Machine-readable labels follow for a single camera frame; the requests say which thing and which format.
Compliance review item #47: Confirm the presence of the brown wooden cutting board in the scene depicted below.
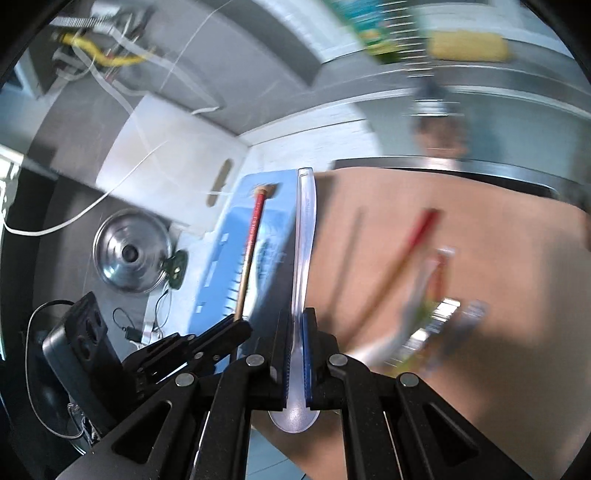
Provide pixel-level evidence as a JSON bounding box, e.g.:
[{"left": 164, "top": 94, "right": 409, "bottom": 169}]
[{"left": 259, "top": 168, "right": 591, "bottom": 480}]

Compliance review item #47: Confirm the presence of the green plastic spoon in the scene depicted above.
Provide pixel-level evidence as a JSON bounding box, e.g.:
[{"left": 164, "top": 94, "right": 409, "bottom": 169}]
[{"left": 402, "top": 295, "right": 444, "bottom": 370}]

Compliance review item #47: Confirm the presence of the blue plastic drainer basket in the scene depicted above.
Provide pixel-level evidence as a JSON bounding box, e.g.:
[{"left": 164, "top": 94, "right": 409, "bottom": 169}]
[{"left": 187, "top": 170, "right": 301, "bottom": 337}]

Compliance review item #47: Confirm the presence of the plain white ceramic spoon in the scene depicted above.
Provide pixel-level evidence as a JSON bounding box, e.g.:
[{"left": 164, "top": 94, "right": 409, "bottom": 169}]
[{"left": 360, "top": 247, "right": 458, "bottom": 367}]

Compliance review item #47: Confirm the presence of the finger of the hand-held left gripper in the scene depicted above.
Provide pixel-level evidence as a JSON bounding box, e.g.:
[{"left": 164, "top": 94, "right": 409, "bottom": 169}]
[
  {"left": 193, "top": 316, "right": 253, "bottom": 366},
  {"left": 124, "top": 335, "right": 200, "bottom": 394}
]

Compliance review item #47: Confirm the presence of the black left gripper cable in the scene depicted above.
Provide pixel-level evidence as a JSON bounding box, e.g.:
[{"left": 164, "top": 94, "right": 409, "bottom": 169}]
[{"left": 25, "top": 300, "right": 93, "bottom": 439}]

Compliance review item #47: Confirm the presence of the green dish soap bottle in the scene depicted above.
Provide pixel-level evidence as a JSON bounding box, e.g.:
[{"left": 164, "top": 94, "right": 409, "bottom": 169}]
[{"left": 323, "top": 0, "right": 416, "bottom": 64}]

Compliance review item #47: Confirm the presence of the chrome faucet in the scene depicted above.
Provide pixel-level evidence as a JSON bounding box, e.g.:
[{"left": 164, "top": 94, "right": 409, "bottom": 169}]
[{"left": 410, "top": 78, "right": 464, "bottom": 118}]

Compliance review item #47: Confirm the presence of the metal fork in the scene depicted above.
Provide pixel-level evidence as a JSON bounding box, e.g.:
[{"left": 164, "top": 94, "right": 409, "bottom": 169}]
[{"left": 427, "top": 298, "right": 491, "bottom": 372}]

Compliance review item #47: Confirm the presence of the thin black cable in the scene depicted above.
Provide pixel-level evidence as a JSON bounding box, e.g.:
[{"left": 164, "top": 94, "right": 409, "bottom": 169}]
[{"left": 112, "top": 277, "right": 172, "bottom": 344}]

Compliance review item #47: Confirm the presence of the white power cable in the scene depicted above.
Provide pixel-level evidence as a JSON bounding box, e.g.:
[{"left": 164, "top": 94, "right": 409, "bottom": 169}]
[{"left": 2, "top": 18, "right": 222, "bottom": 236}]

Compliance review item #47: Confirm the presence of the white plastic cutting board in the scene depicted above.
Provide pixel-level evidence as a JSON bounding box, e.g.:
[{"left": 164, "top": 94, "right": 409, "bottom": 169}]
[{"left": 97, "top": 92, "right": 247, "bottom": 232}]

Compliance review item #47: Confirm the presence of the green lid holder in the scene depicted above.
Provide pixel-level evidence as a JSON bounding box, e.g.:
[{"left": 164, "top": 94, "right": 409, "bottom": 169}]
[{"left": 161, "top": 249, "right": 190, "bottom": 289}]

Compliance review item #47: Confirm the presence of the steel pot lid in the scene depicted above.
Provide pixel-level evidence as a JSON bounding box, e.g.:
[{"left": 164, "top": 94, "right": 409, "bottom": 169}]
[{"left": 93, "top": 209, "right": 172, "bottom": 294}]

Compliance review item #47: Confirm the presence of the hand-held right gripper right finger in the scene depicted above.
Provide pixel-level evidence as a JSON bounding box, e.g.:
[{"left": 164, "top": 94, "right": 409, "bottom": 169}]
[{"left": 301, "top": 307, "right": 536, "bottom": 480}]

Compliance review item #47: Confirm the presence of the yellow sponge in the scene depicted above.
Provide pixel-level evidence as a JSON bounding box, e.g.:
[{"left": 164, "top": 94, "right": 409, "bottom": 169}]
[{"left": 427, "top": 31, "right": 509, "bottom": 64}]

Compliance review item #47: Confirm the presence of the stainless steel sink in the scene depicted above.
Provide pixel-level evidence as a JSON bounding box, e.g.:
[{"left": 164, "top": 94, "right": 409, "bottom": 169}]
[{"left": 318, "top": 60, "right": 591, "bottom": 213}]

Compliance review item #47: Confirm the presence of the yellow hose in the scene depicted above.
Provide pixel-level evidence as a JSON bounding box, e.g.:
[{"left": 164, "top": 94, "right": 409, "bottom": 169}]
[{"left": 58, "top": 31, "right": 146, "bottom": 66}]

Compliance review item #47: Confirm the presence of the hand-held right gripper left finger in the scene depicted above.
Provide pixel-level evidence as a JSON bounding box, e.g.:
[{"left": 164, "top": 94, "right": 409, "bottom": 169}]
[{"left": 55, "top": 308, "right": 296, "bottom": 480}]

